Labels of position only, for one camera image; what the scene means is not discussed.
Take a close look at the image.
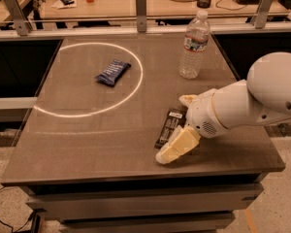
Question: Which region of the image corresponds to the black chocolate rxbar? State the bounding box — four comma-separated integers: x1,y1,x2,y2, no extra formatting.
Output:
154,108,186,149

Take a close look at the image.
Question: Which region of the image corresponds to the clear plastic water bottle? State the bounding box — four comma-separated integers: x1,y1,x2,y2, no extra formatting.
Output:
179,10,210,79

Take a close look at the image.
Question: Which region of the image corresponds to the black mesh pen cup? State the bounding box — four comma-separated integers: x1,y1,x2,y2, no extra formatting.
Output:
197,0,211,9

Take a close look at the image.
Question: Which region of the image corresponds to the black floor cable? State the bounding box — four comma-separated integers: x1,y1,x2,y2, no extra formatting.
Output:
0,186,37,233

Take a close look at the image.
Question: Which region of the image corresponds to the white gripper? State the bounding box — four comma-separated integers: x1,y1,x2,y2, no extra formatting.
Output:
155,88,228,164

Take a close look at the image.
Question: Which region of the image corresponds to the metal rail with brackets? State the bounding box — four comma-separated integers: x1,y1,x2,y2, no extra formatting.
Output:
0,0,291,41

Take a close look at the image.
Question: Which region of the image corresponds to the blue blueberry rxbar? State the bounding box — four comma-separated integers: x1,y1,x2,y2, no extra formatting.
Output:
95,59,131,86

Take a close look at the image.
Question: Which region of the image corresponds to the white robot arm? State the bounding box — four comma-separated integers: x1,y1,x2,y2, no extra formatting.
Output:
156,52,291,164

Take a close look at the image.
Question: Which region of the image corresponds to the grey drawer cabinet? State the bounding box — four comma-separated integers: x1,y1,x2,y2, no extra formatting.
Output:
27,173,263,233

